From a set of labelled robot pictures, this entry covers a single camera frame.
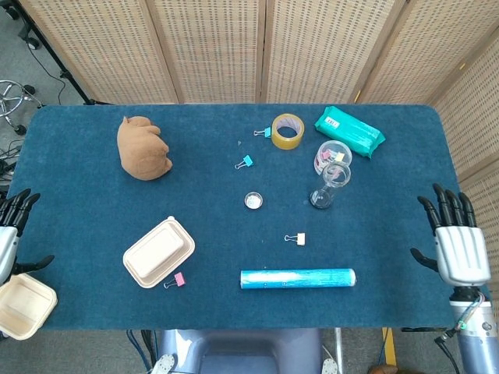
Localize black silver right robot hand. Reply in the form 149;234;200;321
409;183;492;288

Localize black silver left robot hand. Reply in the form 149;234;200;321
0;189;55;285

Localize chrome office chair base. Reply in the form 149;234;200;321
0;79;42;136

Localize woven bamboo screen panel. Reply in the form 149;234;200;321
17;0;180;105
428;38;499;242
260;0;412;104
146;0;268;104
352;0;499;106

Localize green wet wipes pack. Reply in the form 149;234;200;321
313;105;386;159

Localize black floor cables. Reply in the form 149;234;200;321
0;138;25;196

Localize clear plastic jar of clips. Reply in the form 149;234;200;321
313;139;353;175

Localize brown plush toy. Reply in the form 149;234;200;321
116;115;173;181

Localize blue table cloth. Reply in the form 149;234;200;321
7;103;459;332

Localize black stand leg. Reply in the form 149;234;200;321
0;0;114;107

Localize blue wrapped roll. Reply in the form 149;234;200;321
239;267;357;293

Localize white robot base foot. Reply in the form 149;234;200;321
320;357;342;374
150;352;179;374

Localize pink binder clip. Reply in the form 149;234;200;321
163;272;186;290

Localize beige open food container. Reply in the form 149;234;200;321
0;272;58;341

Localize beige lidded food container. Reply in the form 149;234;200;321
122;216;196;289

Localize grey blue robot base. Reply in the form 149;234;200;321
154;329;341;374

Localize yellow packing tape roll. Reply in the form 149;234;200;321
271;113;306;150

